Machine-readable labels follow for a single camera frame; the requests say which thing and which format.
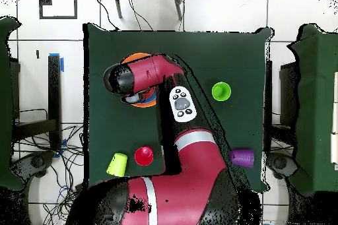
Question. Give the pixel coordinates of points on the dark green tablecloth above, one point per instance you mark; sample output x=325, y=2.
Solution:
x=224, y=50

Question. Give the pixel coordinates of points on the white boxes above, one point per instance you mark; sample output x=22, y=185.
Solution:
x=334, y=145

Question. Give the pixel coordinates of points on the purple plastic cup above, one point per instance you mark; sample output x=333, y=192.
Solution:
x=242, y=158

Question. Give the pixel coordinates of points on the large orange plastic bowl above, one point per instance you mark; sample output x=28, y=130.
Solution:
x=137, y=56

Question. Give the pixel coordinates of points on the red plastic cup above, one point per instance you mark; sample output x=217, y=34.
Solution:
x=144, y=155

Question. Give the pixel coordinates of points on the small red plastic bowl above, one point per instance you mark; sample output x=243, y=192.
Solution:
x=151, y=94

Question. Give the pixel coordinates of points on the blue tape strip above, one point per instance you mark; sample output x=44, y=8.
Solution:
x=62, y=65

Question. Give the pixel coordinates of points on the lime green plastic cup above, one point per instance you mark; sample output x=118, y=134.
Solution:
x=116, y=164

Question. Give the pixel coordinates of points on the black rounded stand foot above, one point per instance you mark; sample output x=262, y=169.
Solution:
x=38, y=161
x=280, y=163

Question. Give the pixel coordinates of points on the black metal bar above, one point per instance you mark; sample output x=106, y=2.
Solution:
x=268, y=90

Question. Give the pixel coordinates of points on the black metal stand frame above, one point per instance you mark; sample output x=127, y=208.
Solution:
x=54, y=90

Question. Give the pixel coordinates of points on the green cloth side table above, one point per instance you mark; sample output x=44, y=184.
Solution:
x=317, y=103
x=5, y=103

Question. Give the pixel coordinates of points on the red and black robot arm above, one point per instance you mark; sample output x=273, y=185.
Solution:
x=184, y=182

